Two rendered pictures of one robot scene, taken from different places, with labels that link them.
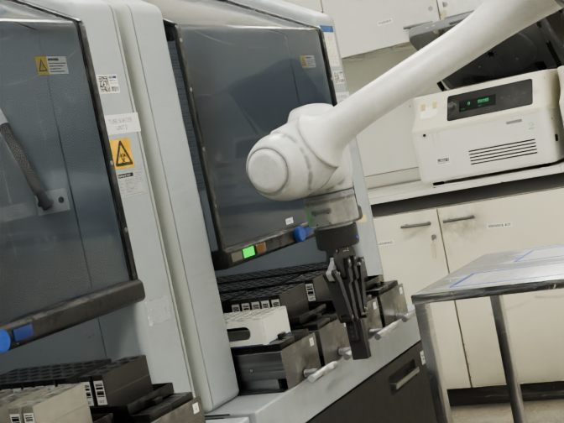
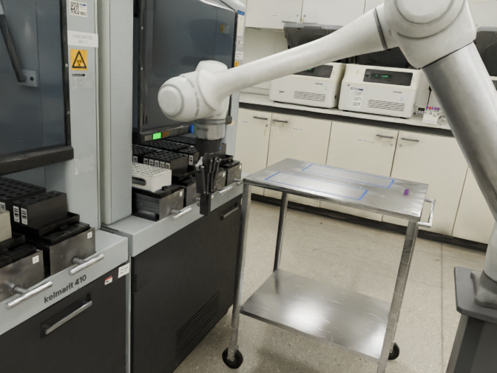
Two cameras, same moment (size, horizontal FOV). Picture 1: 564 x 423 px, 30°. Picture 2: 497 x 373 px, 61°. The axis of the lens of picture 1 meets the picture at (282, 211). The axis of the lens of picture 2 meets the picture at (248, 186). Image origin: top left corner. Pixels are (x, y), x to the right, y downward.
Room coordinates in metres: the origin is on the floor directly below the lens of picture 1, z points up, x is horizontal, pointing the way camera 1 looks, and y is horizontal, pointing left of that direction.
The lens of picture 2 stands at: (0.61, -0.08, 1.23)
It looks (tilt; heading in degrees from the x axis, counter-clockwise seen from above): 17 degrees down; 354
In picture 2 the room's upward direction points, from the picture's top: 5 degrees clockwise
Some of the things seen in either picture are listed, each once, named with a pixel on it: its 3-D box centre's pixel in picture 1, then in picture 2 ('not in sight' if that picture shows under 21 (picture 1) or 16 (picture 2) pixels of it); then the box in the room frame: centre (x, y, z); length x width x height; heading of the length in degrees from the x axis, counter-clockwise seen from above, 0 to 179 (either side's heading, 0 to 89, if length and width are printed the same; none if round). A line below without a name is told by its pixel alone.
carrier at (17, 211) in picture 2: (111, 385); (38, 208); (1.58, 0.30, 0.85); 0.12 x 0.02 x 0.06; 150
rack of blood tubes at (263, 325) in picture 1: (209, 336); (125, 174); (1.97, 0.18, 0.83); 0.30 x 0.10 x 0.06; 62
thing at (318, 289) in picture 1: (322, 288); (198, 158); (2.19, -0.05, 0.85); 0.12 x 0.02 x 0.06; 151
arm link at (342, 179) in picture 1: (315, 148); (209, 89); (1.81, -0.08, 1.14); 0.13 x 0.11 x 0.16; 156
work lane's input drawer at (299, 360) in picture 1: (157, 369); (93, 182); (2.03, 0.30, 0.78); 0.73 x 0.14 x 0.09; 62
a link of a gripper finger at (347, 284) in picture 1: (345, 290); (204, 176); (1.81, -0.08, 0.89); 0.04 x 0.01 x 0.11; 62
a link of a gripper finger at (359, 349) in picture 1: (357, 339); (204, 203); (1.82, -0.08, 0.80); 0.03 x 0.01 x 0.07; 62
